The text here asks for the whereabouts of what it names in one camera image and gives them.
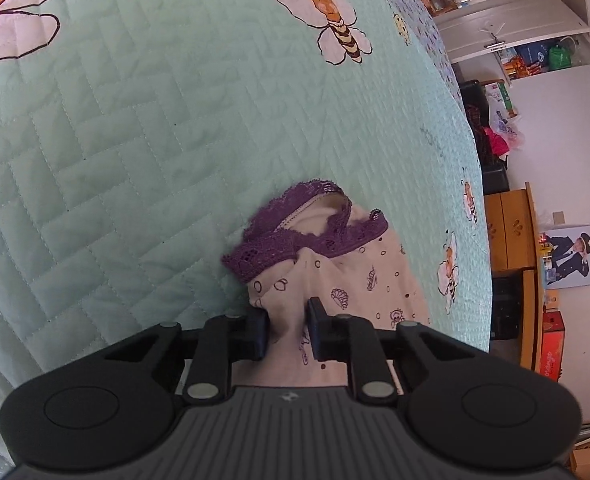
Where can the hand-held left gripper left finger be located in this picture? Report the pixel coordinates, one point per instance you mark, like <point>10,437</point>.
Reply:
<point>261,335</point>

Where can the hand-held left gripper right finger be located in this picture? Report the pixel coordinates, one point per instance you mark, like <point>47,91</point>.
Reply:
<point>314,332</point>

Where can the beige printed pajama top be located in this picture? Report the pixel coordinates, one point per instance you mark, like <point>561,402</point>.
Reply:
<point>355,280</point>

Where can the black appliance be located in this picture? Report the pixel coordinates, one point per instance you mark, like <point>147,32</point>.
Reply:
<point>505,305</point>

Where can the wooden cabinet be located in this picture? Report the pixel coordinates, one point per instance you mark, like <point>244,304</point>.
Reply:
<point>510,230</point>

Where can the bee-printed green quilt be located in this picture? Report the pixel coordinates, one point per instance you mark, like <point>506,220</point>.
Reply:
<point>150,135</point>

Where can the orange box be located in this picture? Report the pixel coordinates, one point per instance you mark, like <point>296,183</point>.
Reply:
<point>550,355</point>

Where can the dark patterned cloth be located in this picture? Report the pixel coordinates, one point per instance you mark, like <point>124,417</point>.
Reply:
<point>480,135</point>

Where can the pink plastic bag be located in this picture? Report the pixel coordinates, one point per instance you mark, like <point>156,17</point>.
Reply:
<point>497,145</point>

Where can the poster of uniformed child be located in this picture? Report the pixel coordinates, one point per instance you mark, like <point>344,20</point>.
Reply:
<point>572,255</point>

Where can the white plastic bag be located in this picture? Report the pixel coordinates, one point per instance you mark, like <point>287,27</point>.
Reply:
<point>507,130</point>

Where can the black sofa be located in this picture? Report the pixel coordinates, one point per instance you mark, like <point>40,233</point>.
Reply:
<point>472,92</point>

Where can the brown cardboard box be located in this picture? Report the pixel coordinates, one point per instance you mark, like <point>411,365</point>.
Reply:
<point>585,462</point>

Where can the green cardboard box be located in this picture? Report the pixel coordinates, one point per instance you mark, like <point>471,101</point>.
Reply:
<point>500,95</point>

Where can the heart-printed bed sheet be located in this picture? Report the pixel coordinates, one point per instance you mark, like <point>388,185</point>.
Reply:
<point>425,25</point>

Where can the stack of colourful packets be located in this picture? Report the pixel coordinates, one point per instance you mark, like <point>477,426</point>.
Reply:
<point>525,62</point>

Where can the wooden chair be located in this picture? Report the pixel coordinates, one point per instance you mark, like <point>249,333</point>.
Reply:
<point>440,0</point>

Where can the green bag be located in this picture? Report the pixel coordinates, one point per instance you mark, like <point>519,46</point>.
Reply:
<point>561,57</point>

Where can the white door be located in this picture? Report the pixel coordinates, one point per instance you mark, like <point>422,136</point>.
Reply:
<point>525,20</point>

